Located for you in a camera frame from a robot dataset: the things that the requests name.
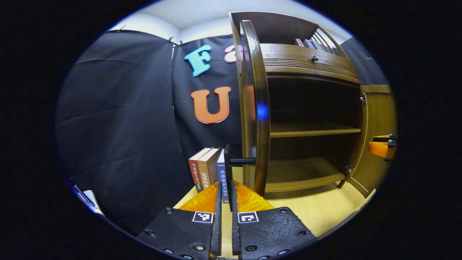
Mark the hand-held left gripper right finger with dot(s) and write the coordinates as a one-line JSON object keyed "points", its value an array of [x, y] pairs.
{"points": [[235, 234]]}

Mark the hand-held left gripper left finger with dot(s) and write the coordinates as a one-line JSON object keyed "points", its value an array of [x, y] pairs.
{"points": [[217, 231]]}

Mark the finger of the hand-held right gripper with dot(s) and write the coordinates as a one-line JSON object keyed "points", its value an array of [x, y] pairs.
{"points": [[379, 148]]}

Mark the wooden cabinet door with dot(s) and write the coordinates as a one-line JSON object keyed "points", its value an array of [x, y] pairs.
{"points": [[377, 115], [260, 90]]}

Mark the wooden double-door shoe cabinet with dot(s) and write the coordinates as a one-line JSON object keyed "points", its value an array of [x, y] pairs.
{"points": [[306, 130]]}

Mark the blue book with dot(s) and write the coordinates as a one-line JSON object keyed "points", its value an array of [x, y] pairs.
{"points": [[223, 177]]}

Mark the tan book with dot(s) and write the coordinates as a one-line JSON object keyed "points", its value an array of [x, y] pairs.
{"points": [[209, 169]]}

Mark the red book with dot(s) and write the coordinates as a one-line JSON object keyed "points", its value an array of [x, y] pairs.
{"points": [[196, 171]]}

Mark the wooden drawer with black knob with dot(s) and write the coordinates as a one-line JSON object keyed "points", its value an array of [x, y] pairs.
{"points": [[296, 57]]}

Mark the purple upright book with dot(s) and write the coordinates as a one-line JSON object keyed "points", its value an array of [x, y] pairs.
{"points": [[308, 43]]}

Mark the pink upright book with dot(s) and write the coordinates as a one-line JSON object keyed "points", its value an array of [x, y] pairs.
{"points": [[299, 42]]}

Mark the black backdrop cloth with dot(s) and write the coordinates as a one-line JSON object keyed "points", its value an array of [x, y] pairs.
{"points": [[119, 126]]}

